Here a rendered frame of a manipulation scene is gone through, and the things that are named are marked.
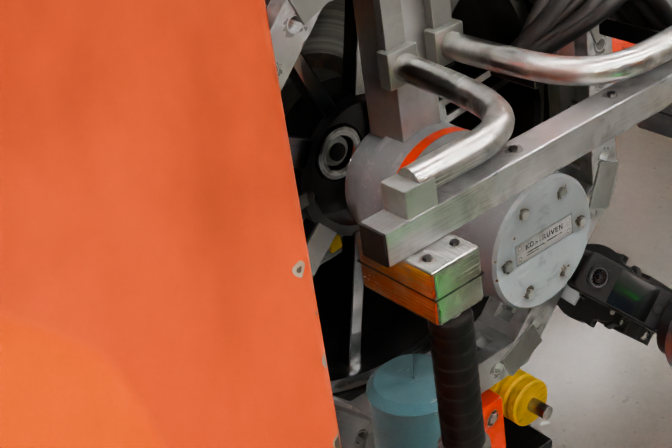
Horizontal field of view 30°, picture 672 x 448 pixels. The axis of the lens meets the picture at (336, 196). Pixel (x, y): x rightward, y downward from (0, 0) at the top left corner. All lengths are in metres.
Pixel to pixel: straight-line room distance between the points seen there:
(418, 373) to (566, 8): 0.36
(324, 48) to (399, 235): 0.46
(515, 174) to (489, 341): 0.44
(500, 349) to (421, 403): 0.27
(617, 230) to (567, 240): 1.61
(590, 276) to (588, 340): 1.09
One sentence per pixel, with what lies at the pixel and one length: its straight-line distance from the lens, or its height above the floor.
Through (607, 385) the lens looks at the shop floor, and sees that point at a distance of 2.33.
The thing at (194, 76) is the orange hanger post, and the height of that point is 1.27.
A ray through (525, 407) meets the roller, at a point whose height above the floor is 0.51.
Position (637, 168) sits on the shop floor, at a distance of 3.00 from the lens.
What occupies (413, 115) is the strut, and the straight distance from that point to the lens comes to 1.18.
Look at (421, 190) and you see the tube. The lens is 0.93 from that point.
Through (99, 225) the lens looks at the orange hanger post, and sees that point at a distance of 0.48.
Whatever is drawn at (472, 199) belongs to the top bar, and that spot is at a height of 0.97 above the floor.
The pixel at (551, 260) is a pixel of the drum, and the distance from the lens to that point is 1.15.
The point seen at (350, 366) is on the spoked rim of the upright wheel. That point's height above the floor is 0.62.
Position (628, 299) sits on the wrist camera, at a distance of 1.38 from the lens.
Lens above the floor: 1.45
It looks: 29 degrees down
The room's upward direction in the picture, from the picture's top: 9 degrees counter-clockwise
